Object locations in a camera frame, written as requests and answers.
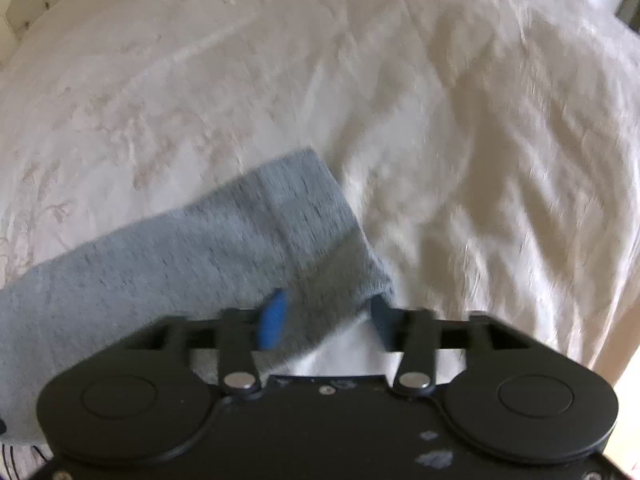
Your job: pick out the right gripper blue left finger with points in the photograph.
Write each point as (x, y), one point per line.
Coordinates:
(271, 320)

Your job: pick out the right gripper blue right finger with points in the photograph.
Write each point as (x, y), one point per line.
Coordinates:
(386, 321)

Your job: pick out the grey pants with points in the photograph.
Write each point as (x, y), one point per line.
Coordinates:
(284, 225)

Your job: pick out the white floral bedspread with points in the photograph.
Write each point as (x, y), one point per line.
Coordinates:
(489, 148)

